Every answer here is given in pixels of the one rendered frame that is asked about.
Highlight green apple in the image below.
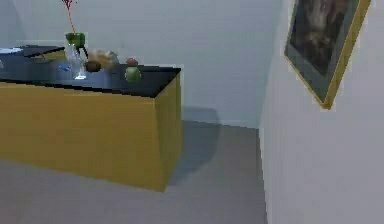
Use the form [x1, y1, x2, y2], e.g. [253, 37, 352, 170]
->
[124, 66, 142, 83]

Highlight brown potato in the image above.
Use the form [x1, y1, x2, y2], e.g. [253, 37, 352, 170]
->
[85, 60, 102, 73]

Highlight yellow counter with black top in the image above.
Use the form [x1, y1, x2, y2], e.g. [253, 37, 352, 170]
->
[0, 45, 184, 194]

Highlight clear glass vase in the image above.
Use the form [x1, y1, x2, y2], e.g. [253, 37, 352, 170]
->
[65, 42, 88, 81]

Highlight gold framed dark picture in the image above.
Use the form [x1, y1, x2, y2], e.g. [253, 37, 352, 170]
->
[283, 0, 372, 110]

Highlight black flat tray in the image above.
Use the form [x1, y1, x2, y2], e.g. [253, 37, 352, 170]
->
[16, 45, 66, 59]

